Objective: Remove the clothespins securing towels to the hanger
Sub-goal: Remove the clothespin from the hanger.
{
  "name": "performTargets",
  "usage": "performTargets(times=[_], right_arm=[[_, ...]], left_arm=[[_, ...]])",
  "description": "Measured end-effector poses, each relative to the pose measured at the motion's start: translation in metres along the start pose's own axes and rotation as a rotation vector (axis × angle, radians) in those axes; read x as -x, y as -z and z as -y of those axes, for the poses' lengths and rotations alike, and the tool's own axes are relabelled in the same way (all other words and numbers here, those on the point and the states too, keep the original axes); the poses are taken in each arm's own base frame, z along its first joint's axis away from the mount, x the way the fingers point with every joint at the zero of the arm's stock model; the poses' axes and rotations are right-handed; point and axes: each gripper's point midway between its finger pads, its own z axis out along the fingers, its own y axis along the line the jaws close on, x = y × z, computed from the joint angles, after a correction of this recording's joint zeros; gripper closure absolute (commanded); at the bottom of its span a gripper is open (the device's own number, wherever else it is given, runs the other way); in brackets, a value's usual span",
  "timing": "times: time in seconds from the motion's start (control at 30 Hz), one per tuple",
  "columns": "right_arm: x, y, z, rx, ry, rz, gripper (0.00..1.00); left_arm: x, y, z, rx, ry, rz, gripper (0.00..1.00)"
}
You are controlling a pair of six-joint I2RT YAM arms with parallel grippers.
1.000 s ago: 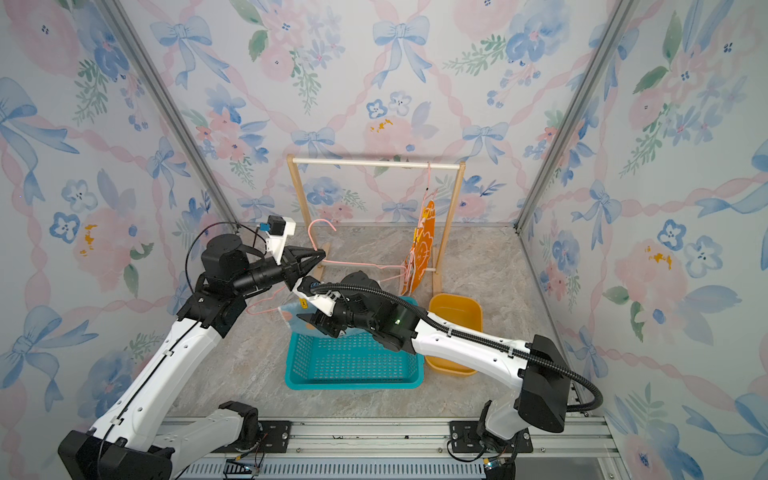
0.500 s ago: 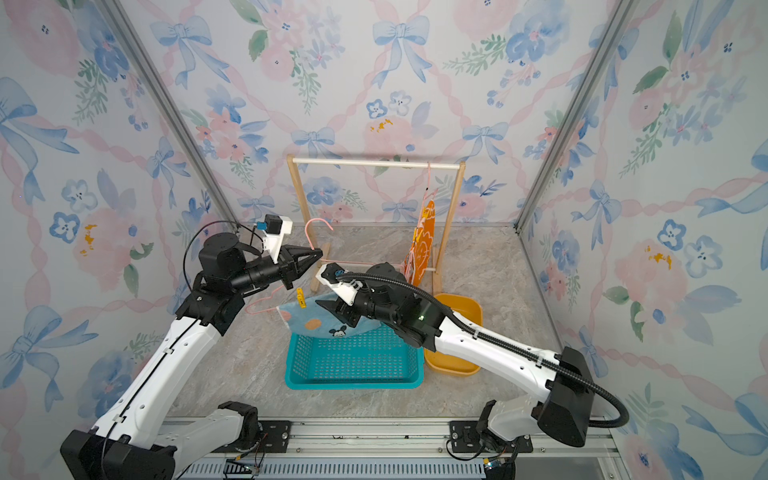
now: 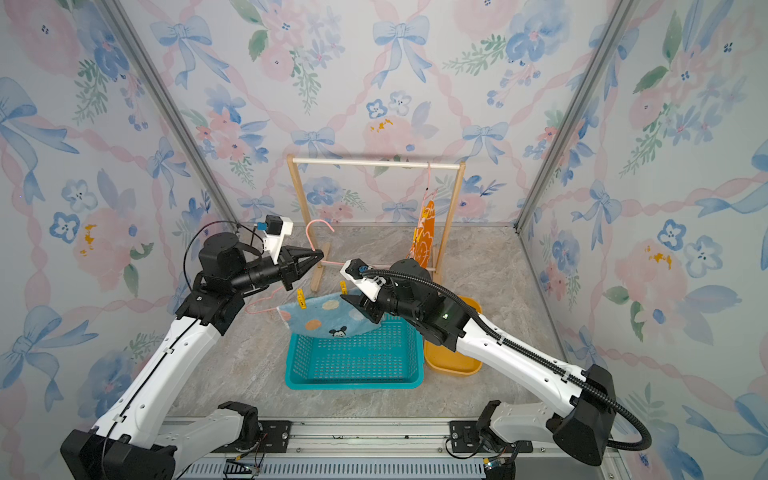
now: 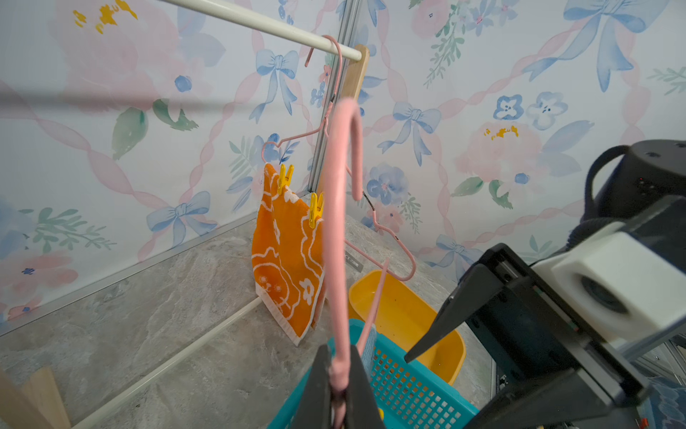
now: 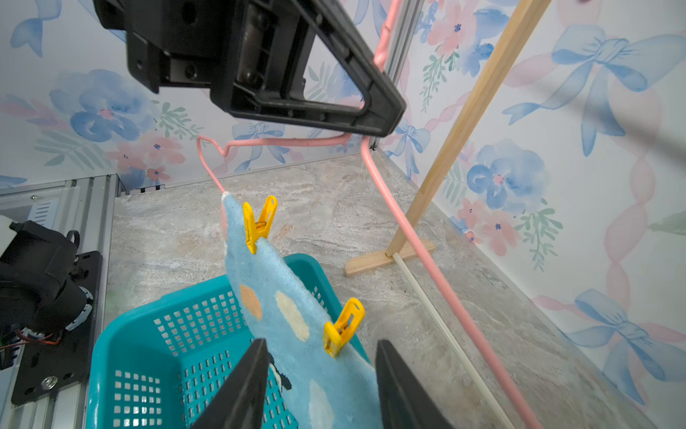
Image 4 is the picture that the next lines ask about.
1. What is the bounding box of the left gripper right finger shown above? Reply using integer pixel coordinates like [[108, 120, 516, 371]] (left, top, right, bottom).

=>
[[343, 345, 386, 429]]

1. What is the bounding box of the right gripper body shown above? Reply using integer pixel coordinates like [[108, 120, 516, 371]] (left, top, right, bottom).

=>
[[463, 195, 686, 429]]

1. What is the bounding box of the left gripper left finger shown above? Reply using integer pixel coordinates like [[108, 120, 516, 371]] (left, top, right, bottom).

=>
[[290, 344, 332, 429]]

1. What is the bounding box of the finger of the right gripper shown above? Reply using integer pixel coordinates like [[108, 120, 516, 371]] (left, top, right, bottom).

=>
[[405, 264, 504, 363], [466, 368, 616, 428]]

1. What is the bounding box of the light blue towel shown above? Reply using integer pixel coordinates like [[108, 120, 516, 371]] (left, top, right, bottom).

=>
[[361, 332, 377, 378]]

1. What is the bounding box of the pink hanger with blue towel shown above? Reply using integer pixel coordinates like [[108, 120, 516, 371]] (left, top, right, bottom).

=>
[[323, 98, 376, 428]]

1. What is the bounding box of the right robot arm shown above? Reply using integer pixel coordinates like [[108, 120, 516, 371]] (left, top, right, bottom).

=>
[[405, 139, 685, 428]]

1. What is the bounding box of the pink hanger with orange towel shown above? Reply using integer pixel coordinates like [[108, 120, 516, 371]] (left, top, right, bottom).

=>
[[261, 34, 418, 282]]

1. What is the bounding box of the wooden hanger rack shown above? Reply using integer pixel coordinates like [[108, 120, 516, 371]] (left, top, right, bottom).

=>
[[1, 1, 358, 428]]

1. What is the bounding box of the yellow plastic tray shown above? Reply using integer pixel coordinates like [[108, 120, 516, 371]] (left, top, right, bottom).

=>
[[348, 270, 466, 384]]

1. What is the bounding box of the orange patterned towel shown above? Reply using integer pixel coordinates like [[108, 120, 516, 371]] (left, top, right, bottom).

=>
[[251, 164, 326, 345]]

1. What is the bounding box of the yellow clothespin on orange towel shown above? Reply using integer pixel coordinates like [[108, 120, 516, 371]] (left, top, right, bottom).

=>
[[277, 164, 294, 195], [308, 192, 324, 230]]

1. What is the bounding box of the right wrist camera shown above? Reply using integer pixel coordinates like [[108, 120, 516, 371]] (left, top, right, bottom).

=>
[[532, 222, 685, 350]]

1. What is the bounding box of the right aluminium corner post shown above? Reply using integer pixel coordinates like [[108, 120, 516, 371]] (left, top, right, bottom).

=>
[[307, 0, 364, 193]]

